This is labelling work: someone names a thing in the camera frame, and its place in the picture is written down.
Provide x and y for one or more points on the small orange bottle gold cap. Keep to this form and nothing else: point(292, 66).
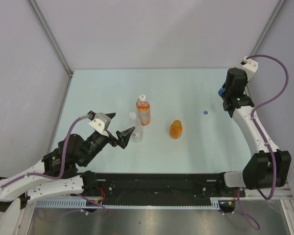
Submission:
point(176, 129)

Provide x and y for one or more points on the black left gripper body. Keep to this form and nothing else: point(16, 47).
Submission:
point(112, 140)

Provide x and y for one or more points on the blue Pocari Sweat bottle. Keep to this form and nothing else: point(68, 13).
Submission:
point(221, 91)

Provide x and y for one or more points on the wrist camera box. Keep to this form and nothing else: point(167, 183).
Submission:
point(250, 66)
point(99, 122)

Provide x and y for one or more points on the aluminium frame rail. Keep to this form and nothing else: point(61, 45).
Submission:
point(281, 193)

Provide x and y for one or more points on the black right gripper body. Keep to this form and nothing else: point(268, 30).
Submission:
point(246, 81)

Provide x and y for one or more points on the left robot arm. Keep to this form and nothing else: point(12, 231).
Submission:
point(56, 173)

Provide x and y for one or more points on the white slotted cable duct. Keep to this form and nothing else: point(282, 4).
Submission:
point(79, 203)

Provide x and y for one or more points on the orange tea bottle white cap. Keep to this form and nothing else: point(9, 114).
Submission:
point(143, 109)

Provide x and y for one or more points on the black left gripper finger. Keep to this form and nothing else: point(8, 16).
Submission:
point(123, 137)
point(109, 117)

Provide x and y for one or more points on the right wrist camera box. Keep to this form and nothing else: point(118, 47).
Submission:
point(250, 66)

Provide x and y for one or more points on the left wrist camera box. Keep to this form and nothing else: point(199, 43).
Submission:
point(99, 122)

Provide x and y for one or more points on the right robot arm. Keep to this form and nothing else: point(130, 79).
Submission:
point(268, 166)

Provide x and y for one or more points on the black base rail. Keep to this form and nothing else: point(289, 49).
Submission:
point(135, 188)

